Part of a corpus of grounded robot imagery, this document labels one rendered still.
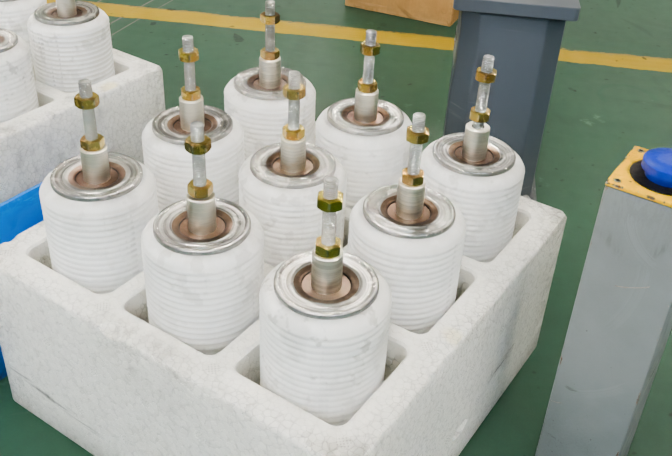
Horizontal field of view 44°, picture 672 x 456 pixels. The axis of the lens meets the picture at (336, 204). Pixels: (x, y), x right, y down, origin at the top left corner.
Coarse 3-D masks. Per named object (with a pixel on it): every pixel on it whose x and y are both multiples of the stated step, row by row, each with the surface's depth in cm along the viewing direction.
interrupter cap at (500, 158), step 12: (444, 144) 78; (456, 144) 78; (492, 144) 78; (504, 144) 78; (444, 156) 76; (456, 156) 76; (492, 156) 77; (504, 156) 76; (456, 168) 74; (468, 168) 74; (480, 168) 74; (492, 168) 74; (504, 168) 74
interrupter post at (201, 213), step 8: (192, 200) 63; (200, 200) 63; (208, 200) 63; (192, 208) 63; (200, 208) 63; (208, 208) 64; (192, 216) 64; (200, 216) 64; (208, 216) 64; (192, 224) 64; (200, 224) 64; (208, 224) 64; (216, 224) 65; (192, 232) 65; (200, 232) 64; (208, 232) 65
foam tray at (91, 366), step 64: (0, 256) 73; (512, 256) 76; (0, 320) 76; (64, 320) 69; (128, 320) 67; (448, 320) 68; (512, 320) 78; (64, 384) 74; (128, 384) 67; (192, 384) 62; (256, 384) 62; (384, 384) 62; (448, 384) 68; (128, 448) 73; (192, 448) 66; (256, 448) 61; (320, 448) 57; (384, 448) 59; (448, 448) 75
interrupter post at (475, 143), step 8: (472, 128) 75; (488, 128) 75; (464, 136) 76; (472, 136) 75; (480, 136) 74; (488, 136) 75; (464, 144) 76; (472, 144) 75; (480, 144) 75; (464, 152) 76; (472, 152) 75; (480, 152) 75; (472, 160) 76; (480, 160) 76
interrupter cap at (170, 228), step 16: (176, 208) 67; (224, 208) 67; (240, 208) 67; (160, 224) 65; (176, 224) 65; (224, 224) 66; (240, 224) 66; (160, 240) 63; (176, 240) 63; (192, 240) 64; (208, 240) 64; (224, 240) 64; (240, 240) 64
